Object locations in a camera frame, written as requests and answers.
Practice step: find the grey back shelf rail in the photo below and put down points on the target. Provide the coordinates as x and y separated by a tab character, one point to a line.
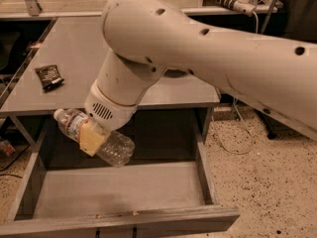
49	0

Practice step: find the white device with coiled cord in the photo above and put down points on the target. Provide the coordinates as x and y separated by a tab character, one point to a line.
242	6

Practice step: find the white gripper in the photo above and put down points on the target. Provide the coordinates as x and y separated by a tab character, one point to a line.
106	110

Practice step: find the clear water bottle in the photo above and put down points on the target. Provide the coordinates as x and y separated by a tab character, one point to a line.
112	147

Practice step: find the black snack packet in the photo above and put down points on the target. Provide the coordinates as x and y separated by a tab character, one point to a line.
49	76

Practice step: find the grey cabinet desk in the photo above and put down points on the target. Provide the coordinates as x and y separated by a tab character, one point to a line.
76	46

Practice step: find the grey open top drawer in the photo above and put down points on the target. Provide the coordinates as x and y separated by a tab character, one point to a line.
165	190

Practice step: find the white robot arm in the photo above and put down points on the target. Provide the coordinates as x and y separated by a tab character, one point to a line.
148	37

